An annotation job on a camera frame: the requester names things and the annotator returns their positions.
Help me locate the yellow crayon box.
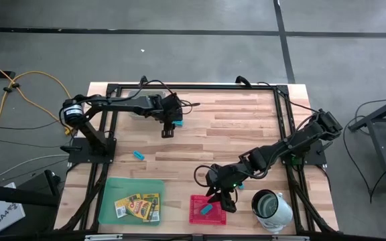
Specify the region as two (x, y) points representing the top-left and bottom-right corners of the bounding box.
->
(114, 195), (135, 219)
(127, 197), (153, 220)

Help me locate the yellow extension cord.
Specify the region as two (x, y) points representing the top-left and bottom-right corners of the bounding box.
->
(0, 55), (74, 150)

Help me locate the crayon box with green panel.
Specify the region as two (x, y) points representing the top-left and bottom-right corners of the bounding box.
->
(142, 192), (161, 222)

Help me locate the green translucent plastic bin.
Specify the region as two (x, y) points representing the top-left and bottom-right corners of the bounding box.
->
(98, 177), (166, 226)

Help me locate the black metal stand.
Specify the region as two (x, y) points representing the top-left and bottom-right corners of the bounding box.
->
(348, 92), (386, 195)

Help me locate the white tall cup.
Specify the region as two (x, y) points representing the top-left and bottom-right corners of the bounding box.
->
(251, 189), (294, 234)

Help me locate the black cable at frame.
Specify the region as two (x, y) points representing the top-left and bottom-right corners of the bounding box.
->
(256, 82), (318, 113)

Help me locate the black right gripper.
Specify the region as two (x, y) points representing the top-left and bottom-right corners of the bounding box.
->
(204, 163), (244, 214)

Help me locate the grey floor cable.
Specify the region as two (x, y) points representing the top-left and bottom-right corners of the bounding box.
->
(0, 153), (70, 185)

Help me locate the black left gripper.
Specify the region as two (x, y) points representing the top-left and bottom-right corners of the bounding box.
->
(152, 93), (184, 139)

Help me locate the red slotted plastic basket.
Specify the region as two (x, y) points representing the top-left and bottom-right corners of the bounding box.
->
(188, 194), (227, 226)

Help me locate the black looped floor cable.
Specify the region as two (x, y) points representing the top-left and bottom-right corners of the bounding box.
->
(342, 115), (386, 204)

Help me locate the black aluminium table frame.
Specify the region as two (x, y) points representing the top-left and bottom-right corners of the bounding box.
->
(57, 76), (340, 235)

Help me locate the clear plastic container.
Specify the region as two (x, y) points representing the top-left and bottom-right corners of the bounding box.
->
(127, 89), (167, 118)

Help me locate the black floor equipment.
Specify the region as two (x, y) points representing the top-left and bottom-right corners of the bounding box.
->
(0, 169), (62, 237)

